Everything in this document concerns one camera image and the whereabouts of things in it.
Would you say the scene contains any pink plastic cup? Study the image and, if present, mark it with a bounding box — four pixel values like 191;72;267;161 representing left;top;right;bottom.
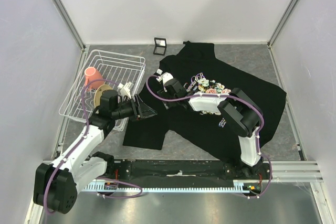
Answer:
84;67;104;92

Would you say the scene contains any toothed aluminium cable rail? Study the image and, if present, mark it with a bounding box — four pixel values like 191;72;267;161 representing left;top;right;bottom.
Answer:
82;180;255;193

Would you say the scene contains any tan round plate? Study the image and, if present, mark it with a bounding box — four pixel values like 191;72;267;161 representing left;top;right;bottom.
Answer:
93;84;112;108

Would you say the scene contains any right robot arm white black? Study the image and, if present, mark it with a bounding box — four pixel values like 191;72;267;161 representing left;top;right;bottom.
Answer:
155;73;264;179

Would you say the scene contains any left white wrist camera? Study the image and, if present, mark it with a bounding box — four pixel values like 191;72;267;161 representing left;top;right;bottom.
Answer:
118;82;133;98

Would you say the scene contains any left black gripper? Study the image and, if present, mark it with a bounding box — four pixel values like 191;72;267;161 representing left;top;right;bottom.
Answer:
112;94;157;122

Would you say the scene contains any black printed t-shirt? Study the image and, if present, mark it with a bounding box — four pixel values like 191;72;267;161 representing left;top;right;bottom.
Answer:
123;41;286;163

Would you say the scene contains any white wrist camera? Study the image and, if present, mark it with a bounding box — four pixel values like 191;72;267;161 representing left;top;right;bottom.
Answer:
160;72;174;85
118;82;133;98

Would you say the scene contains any white wire basket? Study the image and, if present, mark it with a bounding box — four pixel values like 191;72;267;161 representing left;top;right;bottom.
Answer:
59;49;145;123

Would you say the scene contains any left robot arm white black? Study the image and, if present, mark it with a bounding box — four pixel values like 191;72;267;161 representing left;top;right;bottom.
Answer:
33;90;157;214

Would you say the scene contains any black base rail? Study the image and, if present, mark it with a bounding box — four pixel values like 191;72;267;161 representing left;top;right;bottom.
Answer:
100;159;271;181

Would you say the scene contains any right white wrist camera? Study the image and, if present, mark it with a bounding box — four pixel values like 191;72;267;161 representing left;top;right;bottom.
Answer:
160;72;174;85

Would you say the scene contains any small black open box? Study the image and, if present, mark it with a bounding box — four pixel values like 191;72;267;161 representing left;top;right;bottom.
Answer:
153;37;167;56

